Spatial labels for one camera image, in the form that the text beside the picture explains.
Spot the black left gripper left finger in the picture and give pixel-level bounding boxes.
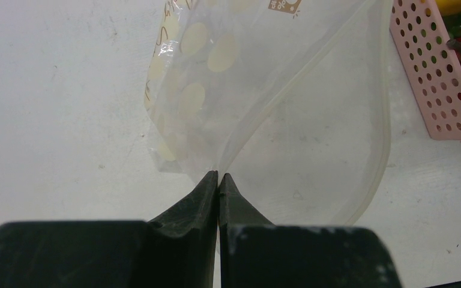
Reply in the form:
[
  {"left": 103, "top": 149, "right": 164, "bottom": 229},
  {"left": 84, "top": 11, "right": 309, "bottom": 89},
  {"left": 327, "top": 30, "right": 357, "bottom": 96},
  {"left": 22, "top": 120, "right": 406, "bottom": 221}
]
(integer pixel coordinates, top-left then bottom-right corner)
[{"left": 0, "top": 171, "right": 218, "bottom": 287}]

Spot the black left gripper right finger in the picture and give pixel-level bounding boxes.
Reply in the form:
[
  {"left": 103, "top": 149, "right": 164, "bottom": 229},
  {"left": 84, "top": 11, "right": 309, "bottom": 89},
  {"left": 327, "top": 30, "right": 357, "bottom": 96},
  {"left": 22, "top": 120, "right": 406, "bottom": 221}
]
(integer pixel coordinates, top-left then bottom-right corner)
[{"left": 219, "top": 174, "right": 401, "bottom": 287}]

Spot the clear dotted zip top bag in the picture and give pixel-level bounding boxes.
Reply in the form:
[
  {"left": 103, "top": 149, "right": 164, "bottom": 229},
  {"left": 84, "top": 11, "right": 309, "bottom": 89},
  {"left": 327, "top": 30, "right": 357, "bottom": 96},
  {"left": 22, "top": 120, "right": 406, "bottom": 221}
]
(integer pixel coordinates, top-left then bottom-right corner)
[{"left": 144, "top": 1, "right": 393, "bottom": 226}]

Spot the pink perforated plastic basket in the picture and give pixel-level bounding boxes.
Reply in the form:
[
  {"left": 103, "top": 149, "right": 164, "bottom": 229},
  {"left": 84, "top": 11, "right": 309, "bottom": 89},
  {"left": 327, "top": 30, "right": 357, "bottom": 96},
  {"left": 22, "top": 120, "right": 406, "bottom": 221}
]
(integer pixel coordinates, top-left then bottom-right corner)
[{"left": 390, "top": 0, "right": 461, "bottom": 141}]

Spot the yellow toy bell pepper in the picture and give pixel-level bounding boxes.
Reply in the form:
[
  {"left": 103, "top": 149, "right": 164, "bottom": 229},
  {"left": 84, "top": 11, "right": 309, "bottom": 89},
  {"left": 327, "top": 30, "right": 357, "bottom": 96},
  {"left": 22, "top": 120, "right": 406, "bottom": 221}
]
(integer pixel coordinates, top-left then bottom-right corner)
[{"left": 435, "top": 0, "right": 461, "bottom": 16}]

